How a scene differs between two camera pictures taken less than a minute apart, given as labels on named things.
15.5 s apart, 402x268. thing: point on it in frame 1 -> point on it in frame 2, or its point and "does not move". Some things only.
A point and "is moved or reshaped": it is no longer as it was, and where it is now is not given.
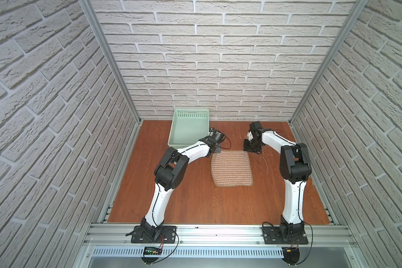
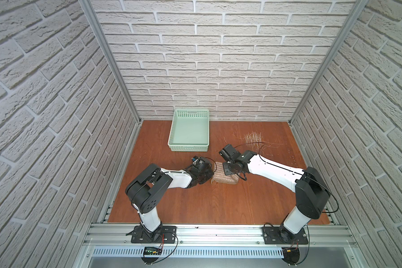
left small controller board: [151, 250] does not move
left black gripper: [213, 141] -> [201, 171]
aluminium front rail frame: [244, 240] does not move
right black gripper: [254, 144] -> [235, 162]
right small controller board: [291, 254] does not move
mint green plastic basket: [188, 126] does not move
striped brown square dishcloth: [231, 168] is moved or reshaped
